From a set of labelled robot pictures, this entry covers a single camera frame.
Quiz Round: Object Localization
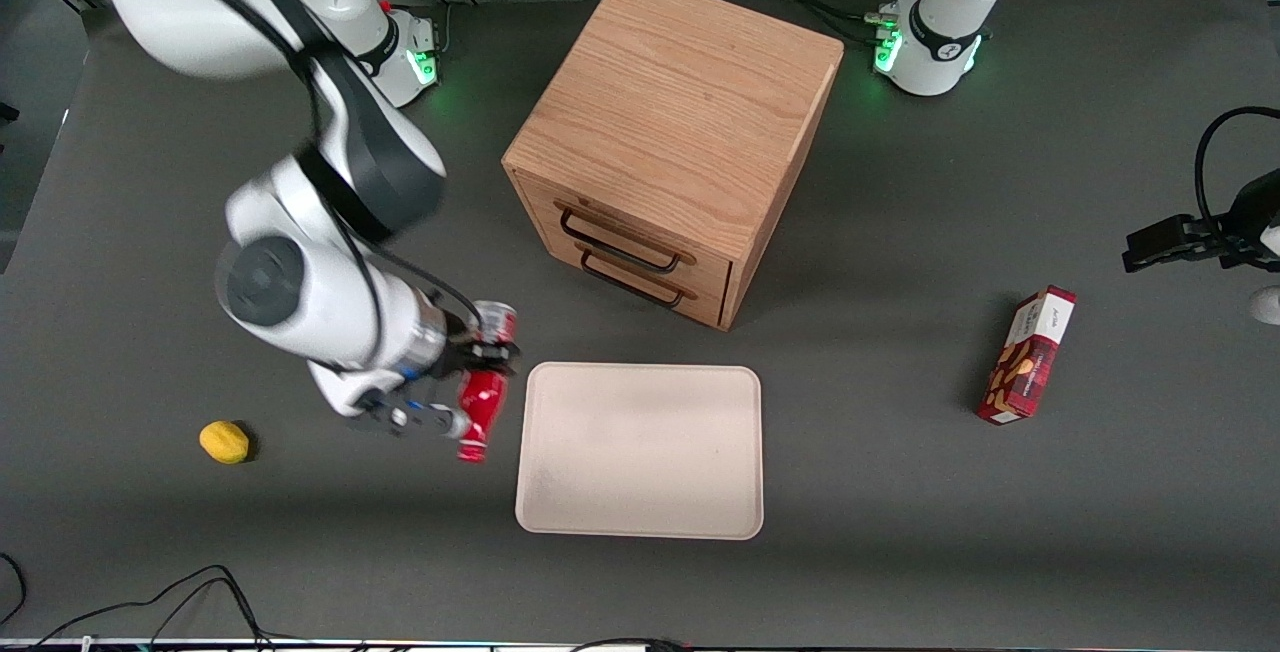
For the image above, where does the black left gripper cable loop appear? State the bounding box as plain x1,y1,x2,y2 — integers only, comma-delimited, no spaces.
1193,106,1280,233

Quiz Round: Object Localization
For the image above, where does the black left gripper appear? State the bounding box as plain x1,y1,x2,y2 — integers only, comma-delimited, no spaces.
1121,170,1280,275

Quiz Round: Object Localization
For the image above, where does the red cookie box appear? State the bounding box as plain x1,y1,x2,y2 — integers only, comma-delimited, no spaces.
976,284,1079,427

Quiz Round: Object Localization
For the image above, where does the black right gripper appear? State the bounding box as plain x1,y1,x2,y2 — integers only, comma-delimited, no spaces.
432,325,522,381

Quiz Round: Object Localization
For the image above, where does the black metal drawer handle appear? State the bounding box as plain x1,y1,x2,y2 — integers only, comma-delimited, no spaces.
577,249,693,312
558,206,685,276

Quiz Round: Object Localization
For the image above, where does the beige rectangular tray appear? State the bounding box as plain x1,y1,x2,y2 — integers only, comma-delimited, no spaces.
514,361,766,542

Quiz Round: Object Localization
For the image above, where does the black floor cable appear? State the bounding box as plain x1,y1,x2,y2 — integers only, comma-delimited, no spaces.
28,563,273,649
0,551,28,629

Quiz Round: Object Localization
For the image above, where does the yellow lemon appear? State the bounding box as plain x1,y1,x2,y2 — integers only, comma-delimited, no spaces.
198,420,251,466

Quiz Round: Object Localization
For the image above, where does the black left arm base cable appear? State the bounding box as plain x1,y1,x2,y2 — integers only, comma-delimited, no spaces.
750,0,886,49

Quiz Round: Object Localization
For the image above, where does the wooden drawer cabinet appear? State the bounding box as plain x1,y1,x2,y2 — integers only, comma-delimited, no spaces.
501,0,845,333

